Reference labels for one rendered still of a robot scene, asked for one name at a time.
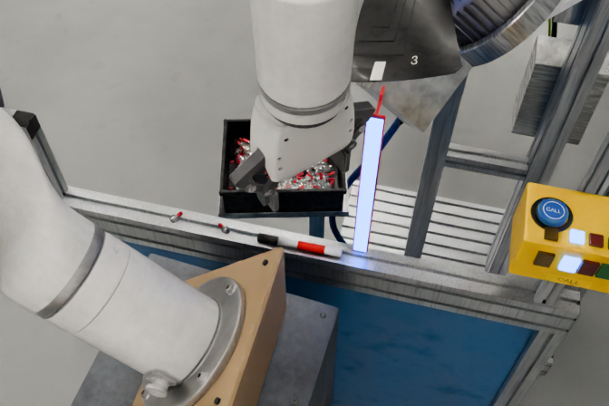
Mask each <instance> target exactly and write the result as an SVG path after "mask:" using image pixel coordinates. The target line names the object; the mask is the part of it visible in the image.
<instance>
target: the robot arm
mask: <svg viewBox="0 0 609 406"><path fill-rule="evenodd" d="M363 1H364V0H250V9H251V19H252V28H253V38H254V48H255V57H256V77H257V87H258V94H259V95H257V97H256V101H255V104H254V108H253V111H252V117H251V127H250V147H251V152H252V154H251V155H250V156H249V157H248V158H247V159H246V160H245V161H244V162H243V163H242V164H241V165H240V166H239V167H238V168H237V169H235V170H234V171H233V172H232V173H231V174H230V175H229V178H230V180H231V181H232V182H233V184H234V185H235V187H237V188H239V189H245V190H246V191H247V193H256V194H257V196H258V198H259V200H260V202H261V203H262V204H263V206H265V205H267V204H268V206H269V207H270V208H271V209H272V210H273V212H274V213H275V212H276V211H277V210H278V209H279V197H278V192H277V190H276V187H277V185H278V184H279V182H280V181H284V180H287V179H290V178H292V177H293V176H295V175H296V174H298V173H300V172H302V171H304V170H306V169H308V168H310V167H312V166H313V165H315V164H316V163H318V162H320V161H322V160H324V159H326V158H328V157H331V159H332V160H333V161H334V163H335V164H336V165H337V167H338V168H339V169H340V170H341V172H344V173H345V172H347V171H348V170H349V167H350V157H351V151H352V149H354V148H355V147H356V146H357V142H356V141H355V140H356V139H357V138H358V137H359V136H360V135H361V133H362V132H363V131H365V129H366V127H367V125H366V124H365V123H366V122H367V121H369V119H370V118H371V117H372V115H373V114H374V112H375V108H374V107H373V106H372V105H371V104H370V102H369V101H357V102H353V97H352V94H351V79H352V68H353V48H354V38H355V32H356V26H357V22H358V18H359V14H360V12H361V9H362V6H363ZM266 170H267V173H268V175H269V176H270V179H268V177H267V176H266V174H265V172H266ZM0 289H1V291H2V292H3V294H4V295H5V296H6V297H8V298H9V299H10V300H12V301H13V302H15V303H16V304H18V305H20V306H21V307H23V308H24V309H26V310H27V311H29V312H31V313H33V314H35V315H37V316H39V317H41V318H43V319H44V320H45V321H47V322H49V323H50V324H53V325H55V326H57V327H58V328H60V329H62V330H64V331H65V332H67V333H68V334H71V335H73V336H75V337H76V338H78V339H80V340H82V341H84V342H86V343H87V344H89V345H91V346H93V347H94V348H96V349H98V350H100V351H102V352H103V353H106V354H108V355H109V356H111V357H112V358H114V359H116V360H118V361H120V362H121V363H124V364H126V365H128V366H129V367H131V368H132V369H134V370H136V371H138V372H140V373H142V374H143V378H142V386H141V394H140V396H141V397H142V400H143V404H144V406H193V405H194V404H195V403H197V402H198V401H199V400H200V399H201V398H202V397H203V396H204V395H205V394H206V393H207V392H208V390H209V389H210V388H211V387H212V385H213V384H214V383H215V382H216V380H217V379H218V377H219V375H220V374H221V373H222V372H223V370H224V369H225V367H226V366H227V363H228V361H229V359H230V358H231V356H232V354H233V352H234V350H235V348H236V346H237V343H238V340H239V337H240V334H241V332H242V329H243V325H244V321H245V317H246V309H247V303H246V296H245V292H244V289H243V288H242V286H241V285H240V284H239V283H238V282H236V281H235V280H233V279H232V278H230V277H226V276H220V277H216V278H213V279H211V280H209V281H207V282H206V283H204V284H203V285H201V286H199V287H198V288H197V289H196V288H195V287H193V286H192V285H190V284H188V283H186V282H185V281H183V280H182V279H180V278H179V277H177V276H176V275H173V274H172V273H171V272H170V271H168V270H167V269H165V268H164V267H162V266H160V265H158V264H157V263H155V262H154V261H152V260H150V259H149V258H147V257H146V256H144V255H143V254H142V253H140V252H138V251H137V250H135V249H134V248H132V247H131V246H129V245H127V244H125V243H124V242H122V241H121V240H119V239H118V238H117V237H115V236H113V235H112V234H110V233H109V232H107V231H106V230H104V229H102V228H101V227H99V226H97V225H96V224H94V223H93V222H91V221H90V220H89V219H87V218H86V217H84V216H82V215H81V214H79V213H77V212H76V211H75V210H73V209H72V208H70V207H69V206H68V205H67V204H66V203H65V202H64V201H63V200H62V199H61V198H60V196H59V195H58V194H57V192H56V191H55V189H54V188H53V185H52V184H51V182H50V180H49V179H48V177H47V175H46V173H45V171H44V168H43V166H42V164H41V162H40V160H39V159H38V157H37V155H36V153H35V151H34V148H33V146H32V144H31V142H30V141H29V140H28V138H27V137H26V135H25V133H24V131H23V130H22V128H21V127H20V126H19V124H18V123H17V122H16V121H15V120H14V118H13V117H12V116H11V115H10V114H8V113H7V112H6V111H5V110H3V109H2V108H1V107H0Z"/></svg>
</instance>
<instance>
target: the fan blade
mask: <svg viewBox="0 0 609 406"><path fill-rule="evenodd" d="M409 53H422V59H421V66H417V67H406V65H407V60H408V54H409ZM375 62H386V64H385V67H384V71H383V75H382V79H381V80H370V79H371V75H372V69H373V66H374V64H375ZM461 67H462V63H461V59H460V55H459V47H458V42H457V36H456V32H455V26H454V22H453V16H452V11H451V4H450V0H364V1H363V4H362V9H361V12H360V14H359V18H358V22H357V26H356V32H355V38H354V48H353V68H352V79H351V82H397V81H408V80H417V79H424V78H431V77H437V76H443V75H449V74H453V73H456V72H457V71H458V70H459V69H460V68H461Z"/></svg>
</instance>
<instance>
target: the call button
mask: <svg viewBox="0 0 609 406"><path fill-rule="evenodd" d="M536 214H537V217H538V218H539V220H540V221H541V222H542V223H544V224H545V225H547V226H550V227H560V226H562V225H564V224H565V222H566V220H567V218H568V215H569V213H568V209H567V207H566V203H562V202H561V201H559V200H556V199H552V198H549V199H543V201H541V202H540V204H539V205H538V208H537V210H536Z"/></svg>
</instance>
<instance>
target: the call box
mask: <svg viewBox="0 0 609 406"><path fill-rule="evenodd" d="M549 198H552V199H556V200H559V201H561V202H562V203H565V206H566V207H567V209H568V213H569V215H568V218H567V220H566V222H565V224H564V225H562V226H560V227H552V228H557V229H559V235H558V241H557V242H555V241H550V240H545V239H544V230H545V227H550V226H547V225H545V224H544V223H542V222H541V221H540V220H539V218H538V217H537V208H538V205H539V204H540V202H541V201H543V199H549ZM571 229H575V230H580V231H584V232H585V243H584V244H583V245H582V244H577V243H573V242H570V230H571ZM590 233H594V234H598V235H603V236H604V247H603V248H600V247H595V246H589V234H590ZM608 237H609V197H605V196H600V195H595V194H590V193H585V192H580V191H575V190H571V189H565V188H557V187H551V186H547V185H542V184H536V183H532V182H528V183H527V185H526V187H525V189H524V192H523V194H522V197H521V199H520V200H519V203H518V205H517V209H516V211H515V214H514V216H513V221H512V232H511V242H510V253H509V264H508V271H509V273H511V274H516V275H520V276H528V277H533V278H537V279H542V280H546V281H550V282H555V283H559V284H564V285H572V286H577V287H581V288H585V289H590V290H595V291H599V292H604V293H608V294H609V280H606V279H602V278H597V277H595V274H594V276H588V275H579V274H577V273H576V271H575V272H574V273H570V272H566V271H561V270H558V266H559V264H560V263H561V261H562V259H563V257H564V256H571V257H576V258H580V259H581V263H582V261H583V259H585V260H590V261H595V262H599V263H600V265H601V264H602V263H604V264H607V265H609V249H608ZM539 250H540V251H545V252H549V253H554V254H556V257H555V258H554V260H553V262H552V264H551V266H550V267H549V268H548V267H543V266H535V265H533V261H534V259H535V257H536V255H537V252H538V251H539ZM581 263H580V264H581ZM576 270H577V269H576Z"/></svg>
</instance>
